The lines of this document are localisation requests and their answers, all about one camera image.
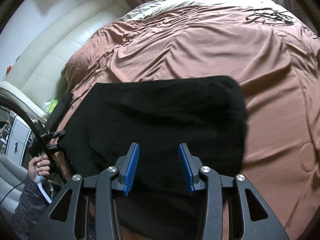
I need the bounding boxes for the black pants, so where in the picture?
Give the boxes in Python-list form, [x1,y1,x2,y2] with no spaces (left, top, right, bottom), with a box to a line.
[59,76,247,239]

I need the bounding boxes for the grey patterned sleeve forearm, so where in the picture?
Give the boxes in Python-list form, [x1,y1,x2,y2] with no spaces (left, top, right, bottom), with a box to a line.
[9,176,49,239]

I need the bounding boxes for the person's left hand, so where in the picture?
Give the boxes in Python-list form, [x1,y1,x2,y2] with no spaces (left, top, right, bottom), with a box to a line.
[28,154,50,180]

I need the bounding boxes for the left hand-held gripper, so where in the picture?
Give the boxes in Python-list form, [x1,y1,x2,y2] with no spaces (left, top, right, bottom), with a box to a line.
[28,130,66,204]

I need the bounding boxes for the white nightstand left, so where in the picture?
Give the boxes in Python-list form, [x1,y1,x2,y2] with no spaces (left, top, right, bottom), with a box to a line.
[5,116,31,165]

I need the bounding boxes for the black folded clothes stack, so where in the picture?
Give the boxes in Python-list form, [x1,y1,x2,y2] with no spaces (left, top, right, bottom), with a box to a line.
[44,92,73,132]

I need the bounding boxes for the green tissue pack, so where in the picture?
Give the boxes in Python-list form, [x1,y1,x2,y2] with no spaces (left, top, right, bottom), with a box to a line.
[42,98,59,115]

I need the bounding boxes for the cream padded headboard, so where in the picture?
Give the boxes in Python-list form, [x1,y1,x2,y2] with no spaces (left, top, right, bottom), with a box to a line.
[1,0,131,122]

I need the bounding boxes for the brown bed cover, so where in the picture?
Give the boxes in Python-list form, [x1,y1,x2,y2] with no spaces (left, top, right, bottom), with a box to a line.
[59,5,319,239]

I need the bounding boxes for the beige bed sheet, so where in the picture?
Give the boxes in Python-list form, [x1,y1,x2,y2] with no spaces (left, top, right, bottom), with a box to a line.
[119,0,283,22]

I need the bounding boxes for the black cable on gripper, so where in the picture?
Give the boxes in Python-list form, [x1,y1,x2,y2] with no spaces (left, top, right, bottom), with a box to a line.
[0,96,67,183]

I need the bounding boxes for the black cable bundle on bed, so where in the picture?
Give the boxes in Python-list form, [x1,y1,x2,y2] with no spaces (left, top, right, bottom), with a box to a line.
[245,7,296,26]

